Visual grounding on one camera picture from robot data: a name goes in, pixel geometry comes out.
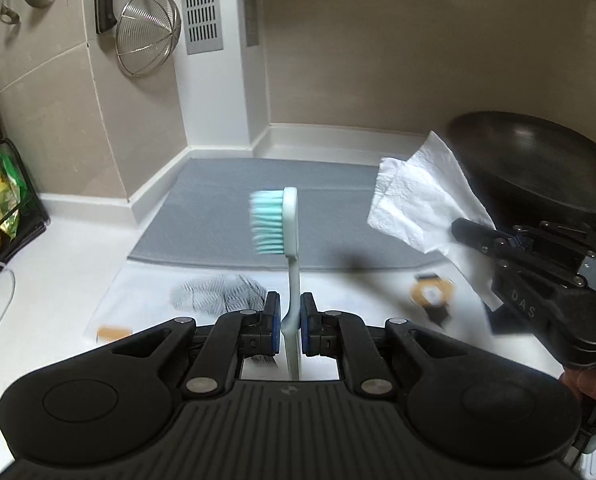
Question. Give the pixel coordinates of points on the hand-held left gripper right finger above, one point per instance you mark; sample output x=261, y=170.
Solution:
x=305, y=325

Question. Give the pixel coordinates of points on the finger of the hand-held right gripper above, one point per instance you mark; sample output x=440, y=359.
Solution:
x=473, y=235
x=568, y=240

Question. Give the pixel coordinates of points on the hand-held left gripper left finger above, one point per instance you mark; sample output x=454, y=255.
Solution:
x=276, y=325

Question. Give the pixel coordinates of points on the teal bristle toothbrush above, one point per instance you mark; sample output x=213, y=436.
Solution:
x=292, y=260

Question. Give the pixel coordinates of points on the white tissue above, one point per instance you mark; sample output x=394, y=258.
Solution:
x=418, y=195

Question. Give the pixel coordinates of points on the person's right hand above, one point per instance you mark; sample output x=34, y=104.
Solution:
x=595, y=385

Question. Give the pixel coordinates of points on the black wok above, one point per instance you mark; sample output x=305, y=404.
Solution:
x=528, y=160

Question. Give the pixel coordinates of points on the printed white cloth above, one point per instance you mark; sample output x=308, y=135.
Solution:
x=142, y=300

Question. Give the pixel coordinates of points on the grey mat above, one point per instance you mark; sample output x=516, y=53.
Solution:
x=202, y=210

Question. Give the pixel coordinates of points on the metal mesh strainer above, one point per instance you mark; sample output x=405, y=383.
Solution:
x=147, y=35

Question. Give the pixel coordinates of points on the narrow grey wall vent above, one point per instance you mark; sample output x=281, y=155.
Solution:
x=251, y=5

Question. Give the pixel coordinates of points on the grey wall vent grille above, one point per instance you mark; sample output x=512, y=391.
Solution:
x=201, y=5

